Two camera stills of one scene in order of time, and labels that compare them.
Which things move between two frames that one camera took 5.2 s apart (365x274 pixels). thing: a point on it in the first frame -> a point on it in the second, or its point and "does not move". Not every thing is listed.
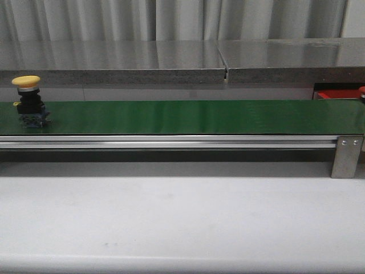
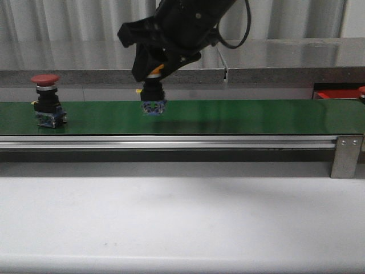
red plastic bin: (338, 94) does not move
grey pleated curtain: (170, 20) does not move
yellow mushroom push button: (30, 109) -> (152, 95)
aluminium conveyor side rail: (167, 142) does not move
